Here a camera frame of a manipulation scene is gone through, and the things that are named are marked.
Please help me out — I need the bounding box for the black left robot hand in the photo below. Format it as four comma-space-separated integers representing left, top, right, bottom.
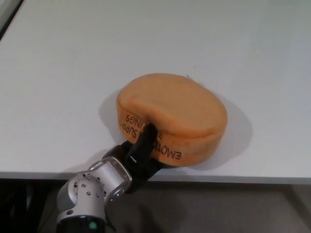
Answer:
103, 122, 163, 194

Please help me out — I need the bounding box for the orange plush bowl with lettering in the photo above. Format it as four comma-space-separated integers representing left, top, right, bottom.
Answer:
116, 72, 228, 168

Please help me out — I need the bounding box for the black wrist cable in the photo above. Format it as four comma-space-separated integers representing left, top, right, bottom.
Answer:
103, 208, 117, 233

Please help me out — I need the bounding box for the dark table leg frame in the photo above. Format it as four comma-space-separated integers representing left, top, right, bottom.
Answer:
0, 179, 64, 233

